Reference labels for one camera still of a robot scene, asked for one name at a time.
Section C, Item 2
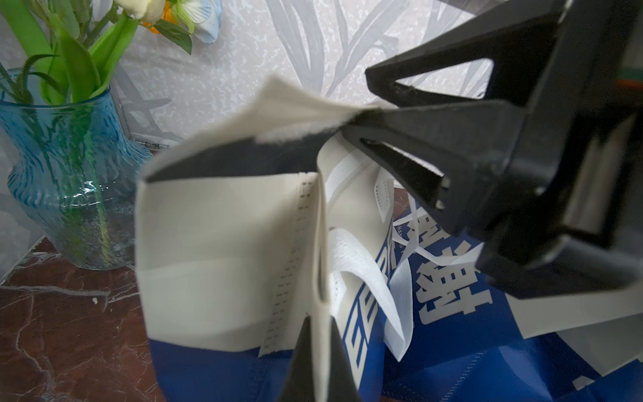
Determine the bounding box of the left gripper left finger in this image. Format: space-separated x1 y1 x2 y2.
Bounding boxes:
278 317 314 402

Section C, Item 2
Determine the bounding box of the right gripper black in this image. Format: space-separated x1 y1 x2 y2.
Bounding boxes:
343 0 642 299

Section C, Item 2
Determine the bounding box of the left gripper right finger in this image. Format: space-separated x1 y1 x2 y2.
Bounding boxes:
328 318 362 402

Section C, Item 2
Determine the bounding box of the takeout bag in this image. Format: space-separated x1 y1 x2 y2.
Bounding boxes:
136 78 413 401
383 190 642 401

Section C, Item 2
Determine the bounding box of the blue glass vase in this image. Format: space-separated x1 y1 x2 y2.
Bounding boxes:
1 76 152 271

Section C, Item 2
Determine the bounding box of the artificial flower bouquet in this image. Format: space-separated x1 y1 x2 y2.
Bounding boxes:
1 0 224 106

